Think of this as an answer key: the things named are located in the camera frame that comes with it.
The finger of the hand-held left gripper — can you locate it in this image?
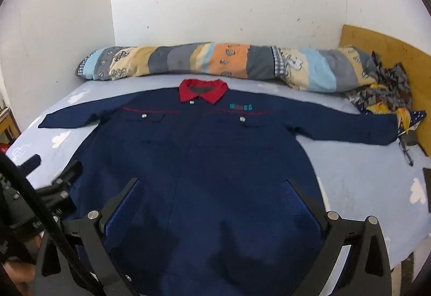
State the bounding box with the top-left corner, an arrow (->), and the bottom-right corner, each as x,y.
17,154 -> 41,173
35,160 -> 83,216

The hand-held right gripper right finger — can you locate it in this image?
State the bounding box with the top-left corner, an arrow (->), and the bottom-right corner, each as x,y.
281,178 -> 393,296

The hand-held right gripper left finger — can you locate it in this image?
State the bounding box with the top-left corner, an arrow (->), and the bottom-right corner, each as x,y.
34,178 -> 145,296

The navy work jacket red collar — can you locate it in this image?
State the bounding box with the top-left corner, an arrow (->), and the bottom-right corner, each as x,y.
38,78 -> 403,296

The person's left forearm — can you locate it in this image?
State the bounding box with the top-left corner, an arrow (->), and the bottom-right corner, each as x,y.
3,257 -> 39,288

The light blue cloud bed sheet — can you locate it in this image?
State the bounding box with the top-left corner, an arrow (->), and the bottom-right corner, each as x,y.
7,76 -> 431,283

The black flat object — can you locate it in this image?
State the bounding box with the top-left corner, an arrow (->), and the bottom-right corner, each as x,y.
422,166 -> 431,212

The colourful patterned cloth pile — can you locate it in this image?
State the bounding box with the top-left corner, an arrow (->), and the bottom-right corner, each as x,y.
345,52 -> 421,167

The striped patchwork quilt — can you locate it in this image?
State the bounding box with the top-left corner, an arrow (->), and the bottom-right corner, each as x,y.
75,42 -> 381,93

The wooden headboard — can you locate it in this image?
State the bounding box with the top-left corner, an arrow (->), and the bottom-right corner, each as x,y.
338,24 -> 431,157

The black cable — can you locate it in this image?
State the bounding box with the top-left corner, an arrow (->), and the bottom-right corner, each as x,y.
0,152 -> 102,296

